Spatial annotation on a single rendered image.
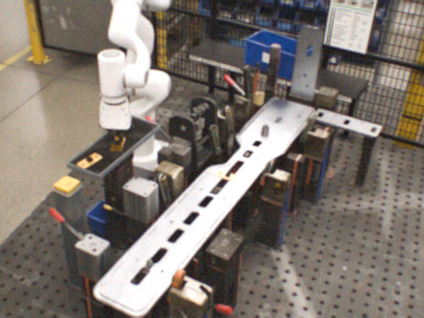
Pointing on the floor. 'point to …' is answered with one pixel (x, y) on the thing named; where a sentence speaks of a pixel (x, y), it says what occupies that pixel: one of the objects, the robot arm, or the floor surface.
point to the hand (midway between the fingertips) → (117, 137)
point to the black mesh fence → (319, 59)
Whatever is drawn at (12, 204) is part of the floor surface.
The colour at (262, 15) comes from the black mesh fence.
